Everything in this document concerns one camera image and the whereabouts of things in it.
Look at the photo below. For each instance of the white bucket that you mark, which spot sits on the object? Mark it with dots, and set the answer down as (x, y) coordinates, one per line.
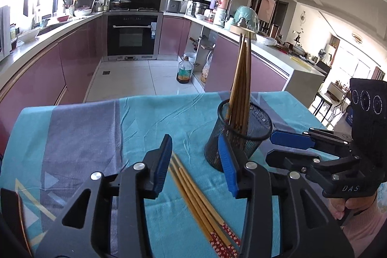
(190, 57)

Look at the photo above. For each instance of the black integrated stove oven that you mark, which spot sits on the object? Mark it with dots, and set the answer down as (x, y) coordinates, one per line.
(133, 37)

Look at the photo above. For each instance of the white dish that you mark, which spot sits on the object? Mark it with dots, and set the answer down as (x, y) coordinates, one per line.
(82, 12)

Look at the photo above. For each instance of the white microwave oven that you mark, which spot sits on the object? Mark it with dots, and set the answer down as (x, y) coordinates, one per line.
(3, 34)

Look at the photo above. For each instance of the round bamboo box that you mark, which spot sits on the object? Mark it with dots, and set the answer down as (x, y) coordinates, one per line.
(235, 29)

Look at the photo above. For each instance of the teal food cover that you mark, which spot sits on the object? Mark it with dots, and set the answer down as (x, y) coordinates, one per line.
(246, 16)

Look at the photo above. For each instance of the white casserole pot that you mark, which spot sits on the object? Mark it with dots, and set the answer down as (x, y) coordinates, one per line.
(297, 49)

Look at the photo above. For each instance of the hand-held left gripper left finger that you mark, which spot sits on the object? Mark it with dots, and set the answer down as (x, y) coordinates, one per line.
(163, 161)

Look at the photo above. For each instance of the clear plastic food bag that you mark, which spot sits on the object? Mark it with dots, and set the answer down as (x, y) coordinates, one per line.
(207, 70)

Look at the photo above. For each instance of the black mesh pen holder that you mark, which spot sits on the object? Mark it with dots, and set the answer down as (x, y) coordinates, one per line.
(254, 137)

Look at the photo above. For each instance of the person's right hand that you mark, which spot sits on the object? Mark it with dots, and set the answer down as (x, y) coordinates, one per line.
(335, 209)

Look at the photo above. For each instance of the pot with glass lid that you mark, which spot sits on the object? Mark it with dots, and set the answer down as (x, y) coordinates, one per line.
(121, 2)

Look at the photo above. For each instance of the gold ceiling lamp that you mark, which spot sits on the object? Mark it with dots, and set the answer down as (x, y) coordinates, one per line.
(356, 39)

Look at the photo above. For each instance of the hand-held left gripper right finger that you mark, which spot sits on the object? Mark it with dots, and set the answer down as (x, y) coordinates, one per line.
(229, 167)

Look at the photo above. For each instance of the pink wall picture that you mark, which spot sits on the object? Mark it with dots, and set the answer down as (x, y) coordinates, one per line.
(270, 7)

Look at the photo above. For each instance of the red bowl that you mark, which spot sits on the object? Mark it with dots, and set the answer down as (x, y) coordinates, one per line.
(63, 17)

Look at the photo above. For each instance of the cooking oil bottle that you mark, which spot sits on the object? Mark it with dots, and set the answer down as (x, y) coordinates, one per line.
(184, 72)

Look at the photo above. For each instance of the white plastic bag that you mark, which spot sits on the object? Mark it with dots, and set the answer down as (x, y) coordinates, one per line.
(266, 39)

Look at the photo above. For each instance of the person's right forearm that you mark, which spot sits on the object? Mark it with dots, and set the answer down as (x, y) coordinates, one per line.
(365, 227)

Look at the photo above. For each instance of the steel steamer pot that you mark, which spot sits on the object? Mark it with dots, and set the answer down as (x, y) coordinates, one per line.
(200, 8)

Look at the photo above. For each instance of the bundle of wooden chopsticks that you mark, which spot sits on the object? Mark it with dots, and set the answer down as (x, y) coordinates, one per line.
(238, 79)

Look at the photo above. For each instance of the pink base cabinets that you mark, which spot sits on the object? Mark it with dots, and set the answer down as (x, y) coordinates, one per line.
(266, 73)
(75, 61)

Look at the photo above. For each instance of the white canister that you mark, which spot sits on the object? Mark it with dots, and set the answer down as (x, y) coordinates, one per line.
(219, 17)

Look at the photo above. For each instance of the black dining chair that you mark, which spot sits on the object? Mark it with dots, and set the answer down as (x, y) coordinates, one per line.
(322, 67)

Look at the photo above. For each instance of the pink thermos kettle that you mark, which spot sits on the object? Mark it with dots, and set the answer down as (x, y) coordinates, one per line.
(224, 2)

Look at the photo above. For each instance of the large white bowl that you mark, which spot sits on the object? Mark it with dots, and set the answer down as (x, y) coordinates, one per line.
(28, 34)

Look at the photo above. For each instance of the teal and grey tablecloth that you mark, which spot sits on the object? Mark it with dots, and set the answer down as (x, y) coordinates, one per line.
(169, 122)

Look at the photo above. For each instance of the silver rice cooker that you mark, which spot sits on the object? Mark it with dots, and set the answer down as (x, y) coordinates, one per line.
(173, 5)

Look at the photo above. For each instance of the yellow flat box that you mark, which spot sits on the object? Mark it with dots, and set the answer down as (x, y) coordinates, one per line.
(302, 60)

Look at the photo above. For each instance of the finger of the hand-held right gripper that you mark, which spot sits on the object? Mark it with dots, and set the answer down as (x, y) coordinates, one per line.
(290, 159)
(290, 139)

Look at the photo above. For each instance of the glass jar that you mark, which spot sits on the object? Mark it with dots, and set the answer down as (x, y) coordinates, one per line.
(13, 34)

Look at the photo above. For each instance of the wall clock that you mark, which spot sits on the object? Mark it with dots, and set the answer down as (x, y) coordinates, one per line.
(303, 16)

